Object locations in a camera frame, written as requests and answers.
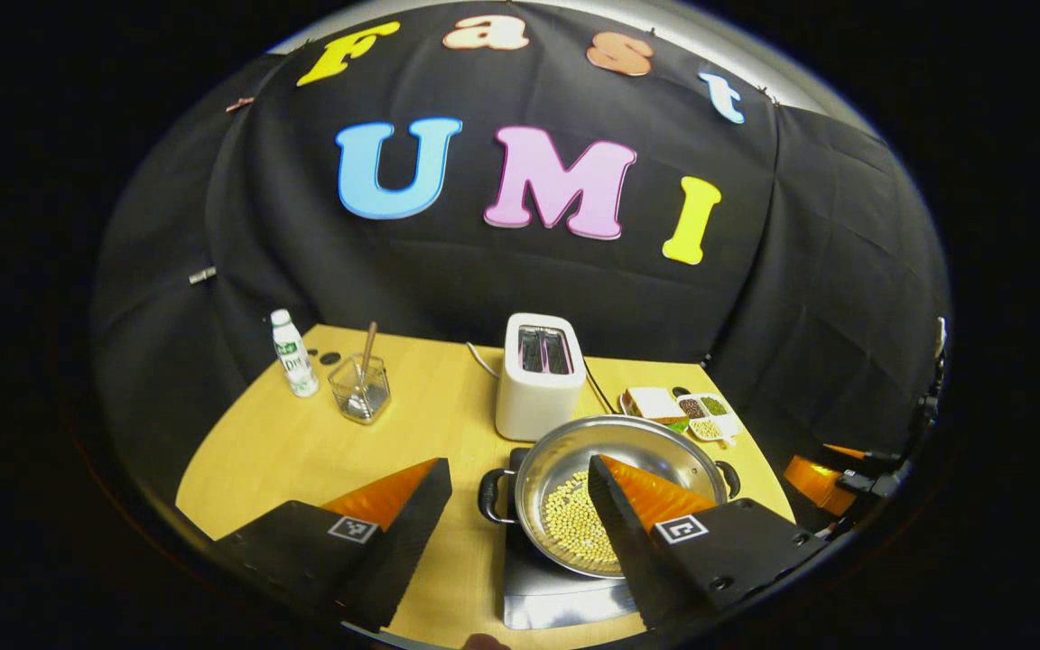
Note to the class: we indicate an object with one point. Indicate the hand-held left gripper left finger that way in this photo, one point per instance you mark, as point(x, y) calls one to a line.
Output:
point(412, 542)

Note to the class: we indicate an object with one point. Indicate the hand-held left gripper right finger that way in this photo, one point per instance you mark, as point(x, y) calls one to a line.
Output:
point(628, 560)

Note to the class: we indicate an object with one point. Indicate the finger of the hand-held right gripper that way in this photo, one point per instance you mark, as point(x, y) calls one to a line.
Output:
point(811, 478)

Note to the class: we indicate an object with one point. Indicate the black induction cooktop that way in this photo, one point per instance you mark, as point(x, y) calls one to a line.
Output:
point(547, 600)

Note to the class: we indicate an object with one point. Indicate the heap of soybeans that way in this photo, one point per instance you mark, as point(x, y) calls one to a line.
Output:
point(574, 524)

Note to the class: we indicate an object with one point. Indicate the white divided dish of grains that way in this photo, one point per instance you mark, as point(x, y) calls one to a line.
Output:
point(708, 417)

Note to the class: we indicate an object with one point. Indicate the white toaster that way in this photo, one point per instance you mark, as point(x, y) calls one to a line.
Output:
point(538, 397)

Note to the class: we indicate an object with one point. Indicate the white bottle with green label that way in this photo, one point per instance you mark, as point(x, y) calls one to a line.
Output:
point(296, 361)

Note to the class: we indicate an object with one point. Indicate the metal cloth clip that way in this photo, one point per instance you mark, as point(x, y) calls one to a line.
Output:
point(202, 274)

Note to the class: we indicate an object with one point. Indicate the pink cloth clip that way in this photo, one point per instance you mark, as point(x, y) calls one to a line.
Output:
point(240, 104)

